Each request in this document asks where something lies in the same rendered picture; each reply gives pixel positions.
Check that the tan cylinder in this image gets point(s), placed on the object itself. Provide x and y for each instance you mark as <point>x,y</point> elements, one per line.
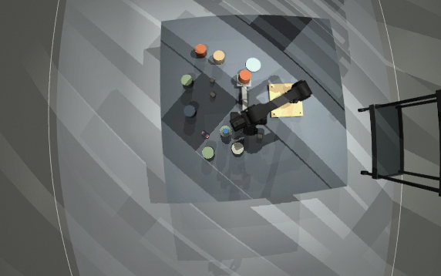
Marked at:
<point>219,57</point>

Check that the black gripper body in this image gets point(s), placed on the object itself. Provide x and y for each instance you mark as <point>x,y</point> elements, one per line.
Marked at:
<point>235,114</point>

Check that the reddish-brown cylinder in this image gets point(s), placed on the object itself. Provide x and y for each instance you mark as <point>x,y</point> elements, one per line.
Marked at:
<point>201,51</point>

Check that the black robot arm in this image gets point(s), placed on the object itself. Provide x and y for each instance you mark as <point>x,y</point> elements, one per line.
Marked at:
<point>256,113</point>

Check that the orange cylinder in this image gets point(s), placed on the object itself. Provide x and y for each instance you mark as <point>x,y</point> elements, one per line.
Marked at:
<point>244,77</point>

